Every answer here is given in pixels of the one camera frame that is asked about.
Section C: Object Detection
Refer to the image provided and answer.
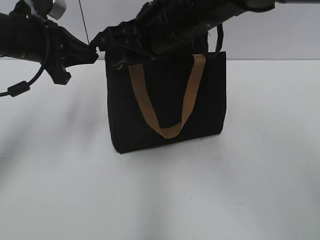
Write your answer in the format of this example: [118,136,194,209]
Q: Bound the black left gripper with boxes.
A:
[41,21,99,85]

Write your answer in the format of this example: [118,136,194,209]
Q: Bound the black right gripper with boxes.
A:
[89,0,208,66]

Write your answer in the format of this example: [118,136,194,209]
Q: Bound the black tote bag tan handles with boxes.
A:
[105,35,227,154]

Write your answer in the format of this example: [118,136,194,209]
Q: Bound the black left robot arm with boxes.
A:
[0,0,98,85]

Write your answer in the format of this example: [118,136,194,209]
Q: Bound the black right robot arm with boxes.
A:
[89,0,276,66]

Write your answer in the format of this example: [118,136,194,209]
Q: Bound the black cable with ferrite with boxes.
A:
[0,27,55,98]

